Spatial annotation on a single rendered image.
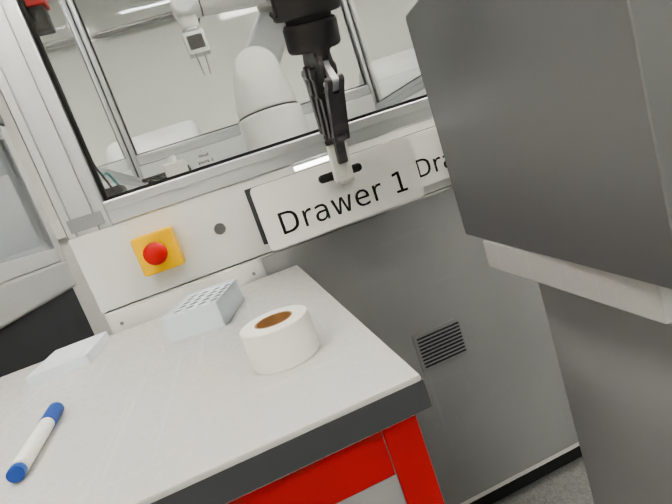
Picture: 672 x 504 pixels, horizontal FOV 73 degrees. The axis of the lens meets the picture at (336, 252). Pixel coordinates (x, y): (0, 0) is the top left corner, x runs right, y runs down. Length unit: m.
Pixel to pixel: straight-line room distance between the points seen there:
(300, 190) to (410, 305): 0.39
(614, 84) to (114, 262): 0.80
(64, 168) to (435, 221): 0.72
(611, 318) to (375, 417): 0.31
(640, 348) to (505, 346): 0.62
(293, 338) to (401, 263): 0.58
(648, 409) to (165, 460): 0.48
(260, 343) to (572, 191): 0.31
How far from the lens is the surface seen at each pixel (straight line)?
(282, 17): 0.65
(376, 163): 0.79
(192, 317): 0.66
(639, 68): 0.37
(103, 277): 0.93
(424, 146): 0.97
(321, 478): 0.37
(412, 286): 0.99
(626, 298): 0.47
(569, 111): 0.43
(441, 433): 1.14
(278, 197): 0.75
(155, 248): 0.83
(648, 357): 0.56
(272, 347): 0.42
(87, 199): 0.93
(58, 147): 0.94
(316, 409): 0.35
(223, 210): 0.90
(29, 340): 1.53
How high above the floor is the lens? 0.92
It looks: 11 degrees down
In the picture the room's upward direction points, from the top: 19 degrees counter-clockwise
